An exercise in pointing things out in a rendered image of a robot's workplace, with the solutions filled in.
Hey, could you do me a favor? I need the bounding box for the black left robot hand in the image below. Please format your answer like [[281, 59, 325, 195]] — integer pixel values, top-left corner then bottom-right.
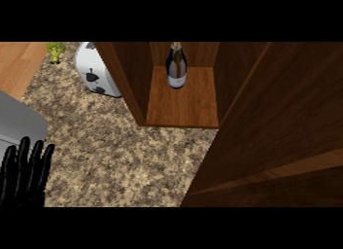
[[0, 136, 56, 208]]

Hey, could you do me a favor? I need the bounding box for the brown wooden cabinet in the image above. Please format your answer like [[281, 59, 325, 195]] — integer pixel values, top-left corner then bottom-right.
[[92, 41, 270, 130]]

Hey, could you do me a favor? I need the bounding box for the dark wine bottle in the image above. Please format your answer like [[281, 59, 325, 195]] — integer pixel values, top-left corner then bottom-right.
[[166, 41, 188, 89]]

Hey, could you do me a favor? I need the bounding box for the brown wooden cabinet door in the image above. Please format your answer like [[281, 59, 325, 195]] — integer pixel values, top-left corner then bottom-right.
[[179, 41, 343, 208]]

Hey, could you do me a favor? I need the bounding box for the grey appliance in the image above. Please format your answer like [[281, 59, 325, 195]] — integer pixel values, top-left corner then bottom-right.
[[0, 82, 49, 168]]

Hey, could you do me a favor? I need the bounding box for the white toaster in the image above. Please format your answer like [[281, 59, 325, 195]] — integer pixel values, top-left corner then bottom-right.
[[74, 41, 123, 98]]

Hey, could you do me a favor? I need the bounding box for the green broccoli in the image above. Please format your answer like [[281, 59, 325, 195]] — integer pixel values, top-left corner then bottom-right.
[[46, 42, 68, 65]]

